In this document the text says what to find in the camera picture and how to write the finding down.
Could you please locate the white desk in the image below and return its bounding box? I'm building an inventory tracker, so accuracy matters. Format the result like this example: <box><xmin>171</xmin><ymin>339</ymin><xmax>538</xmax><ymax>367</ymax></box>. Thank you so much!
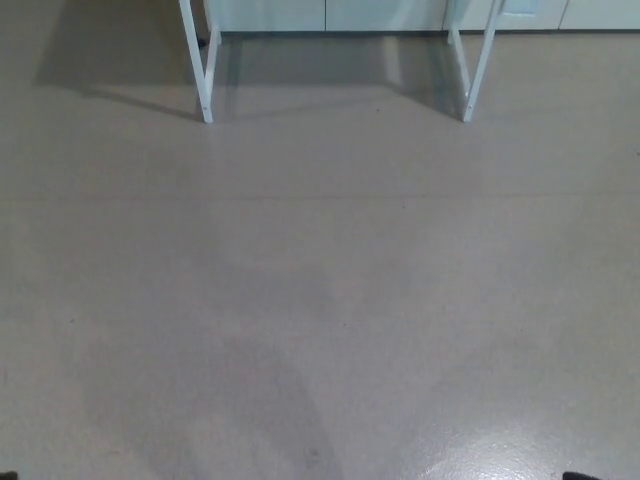
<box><xmin>178</xmin><ymin>0</ymin><xmax>504</xmax><ymax>124</ymax></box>

